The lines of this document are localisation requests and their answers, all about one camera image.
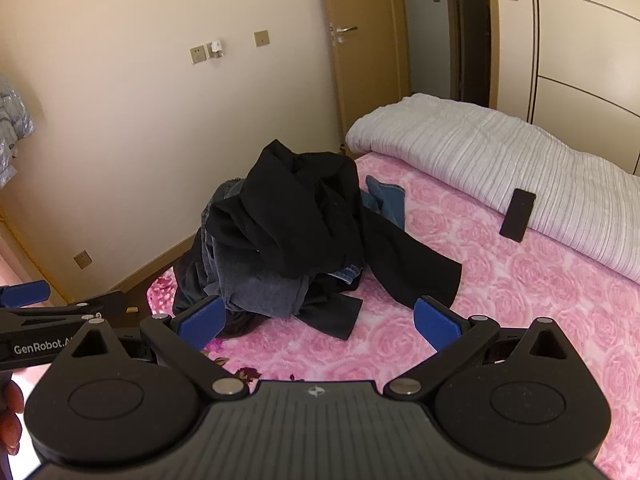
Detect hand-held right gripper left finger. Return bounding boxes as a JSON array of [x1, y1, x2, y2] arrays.
[[64, 294, 249, 402]]

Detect white striped quilt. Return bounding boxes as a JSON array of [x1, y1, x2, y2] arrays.
[[345, 93, 640, 286]]

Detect pink rose blanket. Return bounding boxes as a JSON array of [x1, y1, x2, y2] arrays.
[[145, 152, 640, 480]]

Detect black pants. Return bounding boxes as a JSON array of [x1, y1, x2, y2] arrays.
[[207, 139, 463, 311]]

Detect black garment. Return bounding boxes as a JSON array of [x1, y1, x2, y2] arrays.
[[172, 247, 364, 342]]

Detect person's left hand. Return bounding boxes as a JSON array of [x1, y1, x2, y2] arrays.
[[0, 384, 25, 456]]

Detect grey quilted jacket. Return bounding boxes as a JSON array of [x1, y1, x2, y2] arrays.
[[0, 73, 37, 189]]

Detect grey garment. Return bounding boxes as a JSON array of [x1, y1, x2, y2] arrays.
[[200, 179, 313, 319]]

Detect black phone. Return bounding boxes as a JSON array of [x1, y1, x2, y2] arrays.
[[499, 188, 537, 243]]

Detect wooden door frame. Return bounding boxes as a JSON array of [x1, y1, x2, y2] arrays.
[[445, 0, 502, 109]]

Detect brown wooden door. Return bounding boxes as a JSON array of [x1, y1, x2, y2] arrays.
[[316, 0, 412, 137]]

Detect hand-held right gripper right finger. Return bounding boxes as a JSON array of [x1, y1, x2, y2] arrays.
[[381, 295, 572, 402]]

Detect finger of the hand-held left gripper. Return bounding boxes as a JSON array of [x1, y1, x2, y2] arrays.
[[0, 281, 52, 309], [0, 291, 129, 331]]

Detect metal door handle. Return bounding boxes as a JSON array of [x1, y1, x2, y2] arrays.
[[330, 22, 359, 46]]

